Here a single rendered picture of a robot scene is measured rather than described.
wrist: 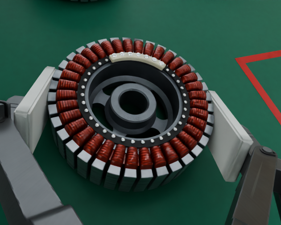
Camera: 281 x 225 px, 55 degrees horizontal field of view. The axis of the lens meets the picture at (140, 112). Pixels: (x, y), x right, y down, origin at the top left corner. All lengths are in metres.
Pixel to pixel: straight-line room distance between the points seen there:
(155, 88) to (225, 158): 0.08
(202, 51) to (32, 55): 0.16
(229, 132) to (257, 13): 0.23
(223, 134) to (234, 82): 0.10
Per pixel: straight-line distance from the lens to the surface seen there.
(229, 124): 0.17
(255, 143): 0.18
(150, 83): 0.21
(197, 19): 0.32
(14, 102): 0.17
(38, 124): 0.16
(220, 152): 0.18
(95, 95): 0.20
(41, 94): 0.16
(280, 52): 0.33
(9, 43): 0.26
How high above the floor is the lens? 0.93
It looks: 56 degrees down
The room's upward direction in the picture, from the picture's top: 20 degrees clockwise
